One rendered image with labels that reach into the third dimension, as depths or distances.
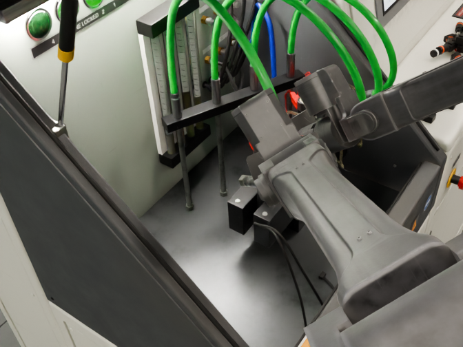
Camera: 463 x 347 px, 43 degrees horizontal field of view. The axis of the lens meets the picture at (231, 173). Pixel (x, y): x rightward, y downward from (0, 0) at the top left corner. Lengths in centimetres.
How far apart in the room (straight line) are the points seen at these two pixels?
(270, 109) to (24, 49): 46
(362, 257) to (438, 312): 8
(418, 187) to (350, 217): 90
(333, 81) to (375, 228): 56
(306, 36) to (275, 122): 66
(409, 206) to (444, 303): 98
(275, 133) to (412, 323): 43
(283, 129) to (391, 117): 22
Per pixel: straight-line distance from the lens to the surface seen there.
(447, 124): 141
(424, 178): 131
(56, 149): 86
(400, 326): 27
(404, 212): 123
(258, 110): 68
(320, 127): 92
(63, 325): 138
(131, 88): 119
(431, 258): 32
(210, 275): 125
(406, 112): 84
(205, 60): 136
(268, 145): 67
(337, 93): 89
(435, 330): 27
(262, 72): 82
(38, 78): 102
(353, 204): 41
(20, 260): 128
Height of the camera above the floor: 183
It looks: 43 degrees down
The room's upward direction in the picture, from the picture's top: 3 degrees counter-clockwise
